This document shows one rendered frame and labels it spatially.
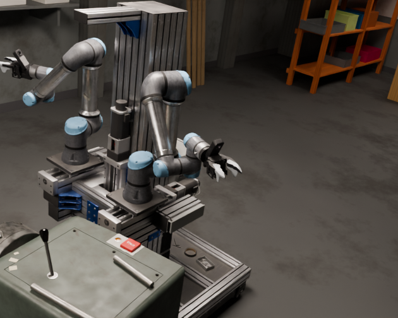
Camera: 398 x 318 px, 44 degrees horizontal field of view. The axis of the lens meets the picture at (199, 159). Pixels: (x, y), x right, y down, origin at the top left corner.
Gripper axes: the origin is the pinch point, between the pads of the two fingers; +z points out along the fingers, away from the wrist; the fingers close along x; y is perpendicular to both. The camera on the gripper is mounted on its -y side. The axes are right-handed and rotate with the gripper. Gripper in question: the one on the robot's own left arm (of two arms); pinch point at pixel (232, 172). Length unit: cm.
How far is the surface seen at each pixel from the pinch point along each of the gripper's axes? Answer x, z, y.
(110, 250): 49, -8, 26
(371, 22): -628, -508, 138
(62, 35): -56, -486, 80
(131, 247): 41.4, -6.1, 25.9
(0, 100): 35, -454, 140
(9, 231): 81, -35, 23
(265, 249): -116, -117, 176
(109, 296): 58, 16, 25
